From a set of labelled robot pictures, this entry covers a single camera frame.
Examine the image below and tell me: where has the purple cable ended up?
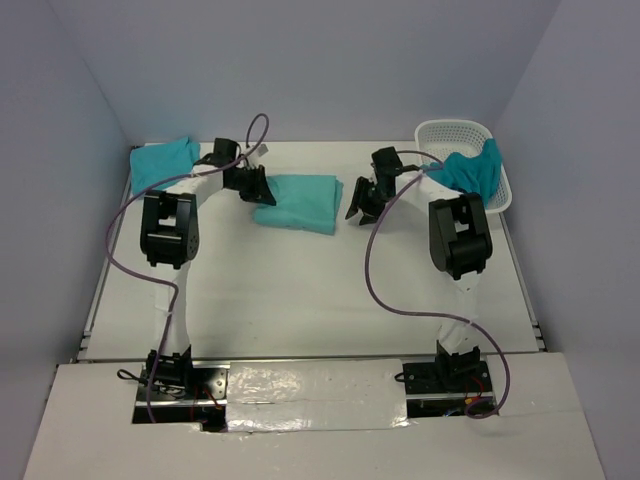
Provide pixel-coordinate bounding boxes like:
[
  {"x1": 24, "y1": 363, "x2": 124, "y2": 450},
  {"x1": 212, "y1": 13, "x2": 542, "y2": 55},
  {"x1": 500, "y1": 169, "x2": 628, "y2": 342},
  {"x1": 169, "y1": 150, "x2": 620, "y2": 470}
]
[
  {"x1": 105, "y1": 113, "x2": 271, "y2": 426},
  {"x1": 362, "y1": 149, "x2": 512, "y2": 419}
]

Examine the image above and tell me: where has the turquoise t shirt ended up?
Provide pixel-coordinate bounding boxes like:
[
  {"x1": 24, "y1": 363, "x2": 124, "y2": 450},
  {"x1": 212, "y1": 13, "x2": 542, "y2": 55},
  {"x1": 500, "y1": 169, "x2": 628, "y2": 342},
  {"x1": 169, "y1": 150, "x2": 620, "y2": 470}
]
[{"x1": 130, "y1": 137, "x2": 200, "y2": 195}]

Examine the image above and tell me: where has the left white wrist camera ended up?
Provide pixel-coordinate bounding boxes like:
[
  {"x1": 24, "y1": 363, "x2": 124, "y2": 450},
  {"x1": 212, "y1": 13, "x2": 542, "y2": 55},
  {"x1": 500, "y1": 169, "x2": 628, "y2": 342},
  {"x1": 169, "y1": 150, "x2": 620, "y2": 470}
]
[{"x1": 247, "y1": 144, "x2": 269, "y2": 164}]

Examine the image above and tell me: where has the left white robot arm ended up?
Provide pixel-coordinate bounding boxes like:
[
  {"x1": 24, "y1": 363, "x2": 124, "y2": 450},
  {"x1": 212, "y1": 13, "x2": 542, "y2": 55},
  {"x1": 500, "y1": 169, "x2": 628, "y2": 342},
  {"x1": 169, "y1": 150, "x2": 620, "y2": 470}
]
[{"x1": 140, "y1": 138, "x2": 276, "y2": 399}]

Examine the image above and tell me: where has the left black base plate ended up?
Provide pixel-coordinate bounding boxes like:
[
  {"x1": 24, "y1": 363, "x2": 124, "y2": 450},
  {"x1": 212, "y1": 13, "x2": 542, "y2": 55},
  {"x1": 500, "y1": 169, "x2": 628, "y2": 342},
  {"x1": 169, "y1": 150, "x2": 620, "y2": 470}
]
[{"x1": 132, "y1": 366, "x2": 229, "y2": 433}]

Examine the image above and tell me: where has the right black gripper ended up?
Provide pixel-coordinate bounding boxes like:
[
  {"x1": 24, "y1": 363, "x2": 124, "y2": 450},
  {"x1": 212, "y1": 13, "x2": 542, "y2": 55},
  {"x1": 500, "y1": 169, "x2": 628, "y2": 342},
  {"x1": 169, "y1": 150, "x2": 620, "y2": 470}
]
[{"x1": 346, "y1": 176, "x2": 395, "y2": 225}]

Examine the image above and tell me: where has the dark teal t shirt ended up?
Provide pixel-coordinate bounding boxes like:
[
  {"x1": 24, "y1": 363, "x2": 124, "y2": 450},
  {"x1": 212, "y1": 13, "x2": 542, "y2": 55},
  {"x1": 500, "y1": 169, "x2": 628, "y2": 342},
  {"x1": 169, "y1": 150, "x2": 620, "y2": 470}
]
[{"x1": 422, "y1": 138, "x2": 502, "y2": 207}]

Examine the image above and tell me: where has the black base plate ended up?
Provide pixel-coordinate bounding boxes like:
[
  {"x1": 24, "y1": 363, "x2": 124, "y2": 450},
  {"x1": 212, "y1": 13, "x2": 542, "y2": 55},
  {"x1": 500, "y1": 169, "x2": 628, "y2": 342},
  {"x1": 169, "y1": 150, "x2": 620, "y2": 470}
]
[
  {"x1": 394, "y1": 359, "x2": 496, "y2": 419},
  {"x1": 132, "y1": 366, "x2": 229, "y2": 433}
]

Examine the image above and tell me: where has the light green t shirt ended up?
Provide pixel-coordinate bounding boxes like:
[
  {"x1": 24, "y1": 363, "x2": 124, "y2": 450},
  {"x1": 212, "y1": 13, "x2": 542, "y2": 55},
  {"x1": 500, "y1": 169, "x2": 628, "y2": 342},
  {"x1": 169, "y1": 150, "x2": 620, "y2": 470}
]
[{"x1": 252, "y1": 174, "x2": 343, "y2": 235}]

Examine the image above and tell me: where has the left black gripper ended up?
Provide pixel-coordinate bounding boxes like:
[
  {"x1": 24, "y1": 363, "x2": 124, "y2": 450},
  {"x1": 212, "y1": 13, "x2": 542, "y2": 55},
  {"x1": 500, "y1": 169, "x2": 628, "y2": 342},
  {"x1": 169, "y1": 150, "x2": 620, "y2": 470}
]
[{"x1": 225, "y1": 164, "x2": 275, "y2": 206}]

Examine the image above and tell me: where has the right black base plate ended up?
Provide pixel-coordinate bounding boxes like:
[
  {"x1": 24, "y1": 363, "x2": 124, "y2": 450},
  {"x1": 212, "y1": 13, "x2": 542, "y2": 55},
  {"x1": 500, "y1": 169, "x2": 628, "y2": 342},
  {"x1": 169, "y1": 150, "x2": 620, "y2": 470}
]
[{"x1": 394, "y1": 359, "x2": 496, "y2": 419}]

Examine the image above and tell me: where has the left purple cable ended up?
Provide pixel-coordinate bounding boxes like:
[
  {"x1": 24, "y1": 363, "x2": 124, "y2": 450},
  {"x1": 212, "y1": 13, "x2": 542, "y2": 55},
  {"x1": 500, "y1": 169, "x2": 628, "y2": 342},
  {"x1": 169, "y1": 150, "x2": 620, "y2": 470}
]
[{"x1": 105, "y1": 113, "x2": 271, "y2": 426}]

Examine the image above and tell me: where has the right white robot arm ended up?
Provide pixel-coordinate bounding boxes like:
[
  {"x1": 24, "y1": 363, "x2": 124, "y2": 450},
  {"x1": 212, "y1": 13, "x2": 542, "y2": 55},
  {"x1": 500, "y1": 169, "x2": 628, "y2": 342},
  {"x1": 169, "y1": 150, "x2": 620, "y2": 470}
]
[{"x1": 346, "y1": 147, "x2": 493, "y2": 391}]

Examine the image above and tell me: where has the silver tape patch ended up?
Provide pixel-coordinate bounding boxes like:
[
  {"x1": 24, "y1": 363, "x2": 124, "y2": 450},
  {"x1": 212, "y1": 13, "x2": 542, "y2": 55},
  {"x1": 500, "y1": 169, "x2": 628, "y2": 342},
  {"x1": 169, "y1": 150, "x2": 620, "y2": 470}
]
[{"x1": 225, "y1": 359, "x2": 409, "y2": 433}]

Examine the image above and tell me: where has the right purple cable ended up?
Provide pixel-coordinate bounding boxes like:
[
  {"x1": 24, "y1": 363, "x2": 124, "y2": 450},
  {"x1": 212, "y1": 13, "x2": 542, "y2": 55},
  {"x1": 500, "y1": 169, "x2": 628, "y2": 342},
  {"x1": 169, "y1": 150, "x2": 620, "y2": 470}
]
[{"x1": 362, "y1": 149, "x2": 512, "y2": 419}]

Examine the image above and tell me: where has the white plastic laundry basket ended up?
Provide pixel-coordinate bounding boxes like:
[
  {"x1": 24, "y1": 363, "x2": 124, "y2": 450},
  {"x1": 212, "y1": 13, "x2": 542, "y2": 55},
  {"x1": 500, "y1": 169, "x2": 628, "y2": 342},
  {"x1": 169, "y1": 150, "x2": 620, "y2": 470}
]
[{"x1": 414, "y1": 119, "x2": 512, "y2": 214}]

